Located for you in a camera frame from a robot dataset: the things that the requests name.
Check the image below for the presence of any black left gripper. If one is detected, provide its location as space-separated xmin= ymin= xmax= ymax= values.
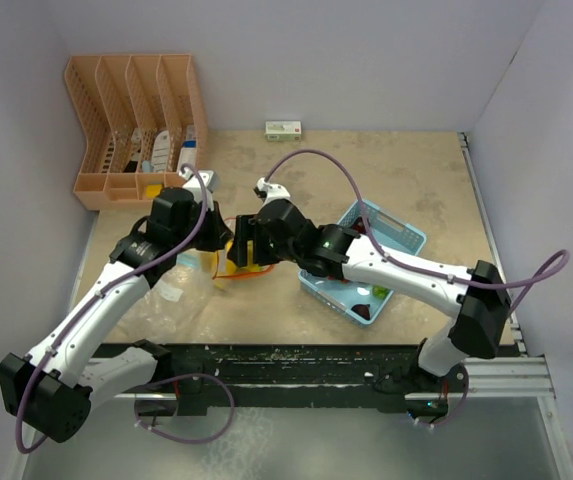
xmin=172 ymin=199 xmax=233 ymax=254

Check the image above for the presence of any clear orange-zipper bag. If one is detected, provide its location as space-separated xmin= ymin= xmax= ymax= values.
xmin=130 ymin=213 xmax=277 ymax=346

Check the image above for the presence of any light blue plastic basket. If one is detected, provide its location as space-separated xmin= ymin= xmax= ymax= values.
xmin=298 ymin=200 xmax=427 ymax=326

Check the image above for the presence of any yellow banana bunch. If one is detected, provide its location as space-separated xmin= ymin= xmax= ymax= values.
xmin=212 ymin=240 xmax=255 ymax=290

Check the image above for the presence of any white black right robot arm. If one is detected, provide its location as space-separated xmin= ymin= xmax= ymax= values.
xmin=227 ymin=199 xmax=511 ymax=391

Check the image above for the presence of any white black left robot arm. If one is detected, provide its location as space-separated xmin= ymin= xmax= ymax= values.
xmin=0 ymin=180 xmax=232 ymax=454

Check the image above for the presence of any clear blue-zipper bag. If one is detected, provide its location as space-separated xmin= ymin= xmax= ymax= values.
xmin=176 ymin=252 xmax=201 ymax=270

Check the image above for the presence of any yellow grey eraser block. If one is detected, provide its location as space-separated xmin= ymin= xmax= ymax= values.
xmin=144 ymin=184 xmax=163 ymax=199

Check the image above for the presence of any white blue boxed item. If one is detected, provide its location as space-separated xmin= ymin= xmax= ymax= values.
xmin=176 ymin=125 xmax=197 ymax=174

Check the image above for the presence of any white striped card pack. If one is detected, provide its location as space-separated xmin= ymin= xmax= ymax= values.
xmin=150 ymin=130 xmax=171 ymax=172

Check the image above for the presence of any green white small box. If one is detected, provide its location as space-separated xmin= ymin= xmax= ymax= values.
xmin=265 ymin=121 xmax=302 ymax=142

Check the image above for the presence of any dark purple plum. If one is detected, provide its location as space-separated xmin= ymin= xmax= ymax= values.
xmin=351 ymin=304 xmax=371 ymax=321

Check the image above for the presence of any black grey scraper tool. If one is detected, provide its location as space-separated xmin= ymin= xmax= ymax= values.
xmin=122 ymin=128 xmax=142 ymax=173

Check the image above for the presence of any green grape bunch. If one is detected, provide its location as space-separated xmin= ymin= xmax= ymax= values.
xmin=371 ymin=285 xmax=390 ymax=299

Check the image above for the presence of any peach desk organizer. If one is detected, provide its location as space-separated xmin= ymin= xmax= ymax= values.
xmin=64 ymin=54 xmax=209 ymax=211

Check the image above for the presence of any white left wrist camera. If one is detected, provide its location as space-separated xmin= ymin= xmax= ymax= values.
xmin=178 ymin=167 xmax=221 ymax=193

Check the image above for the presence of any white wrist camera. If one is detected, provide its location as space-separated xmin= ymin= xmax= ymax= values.
xmin=178 ymin=167 xmax=221 ymax=193
xmin=254 ymin=178 xmax=291 ymax=205

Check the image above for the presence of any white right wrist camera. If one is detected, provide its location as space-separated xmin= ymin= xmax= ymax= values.
xmin=254 ymin=178 xmax=291 ymax=205

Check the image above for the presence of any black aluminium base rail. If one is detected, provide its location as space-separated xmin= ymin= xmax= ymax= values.
xmin=80 ymin=342 xmax=555 ymax=416

